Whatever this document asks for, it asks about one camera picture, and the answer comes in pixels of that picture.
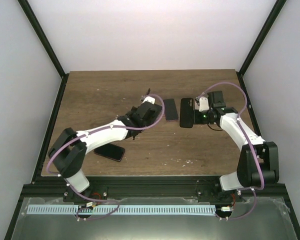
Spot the black phone pink edge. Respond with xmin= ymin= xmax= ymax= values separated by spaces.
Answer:
xmin=163 ymin=98 xmax=179 ymax=122

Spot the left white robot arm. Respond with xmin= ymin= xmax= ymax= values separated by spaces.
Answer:
xmin=46 ymin=101 xmax=165 ymax=202

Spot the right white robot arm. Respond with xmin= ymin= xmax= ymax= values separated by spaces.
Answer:
xmin=194 ymin=91 xmax=279 ymax=202

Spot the metal front plate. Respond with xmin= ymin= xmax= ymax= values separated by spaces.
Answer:
xmin=11 ymin=197 xmax=297 ymax=240

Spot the light blue slotted strip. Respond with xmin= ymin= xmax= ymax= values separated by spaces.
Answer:
xmin=26 ymin=204 xmax=216 ymax=216

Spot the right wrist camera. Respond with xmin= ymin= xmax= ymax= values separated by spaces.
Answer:
xmin=194 ymin=96 xmax=210 ymax=112

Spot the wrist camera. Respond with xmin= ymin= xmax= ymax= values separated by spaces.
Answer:
xmin=140 ymin=88 xmax=156 ymax=104
xmin=194 ymin=96 xmax=210 ymax=112

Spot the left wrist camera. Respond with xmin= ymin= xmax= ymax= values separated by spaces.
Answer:
xmin=140 ymin=88 xmax=156 ymax=104

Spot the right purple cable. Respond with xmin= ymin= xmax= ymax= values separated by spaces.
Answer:
xmin=199 ymin=82 xmax=266 ymax=221

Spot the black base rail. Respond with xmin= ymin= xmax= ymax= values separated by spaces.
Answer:
xmin=62 ymin=176 xmax=251 ymax=203

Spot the black enclosure frame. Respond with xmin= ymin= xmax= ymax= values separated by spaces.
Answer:
xmin=3 ymin=0 xmax=300 ymax=240

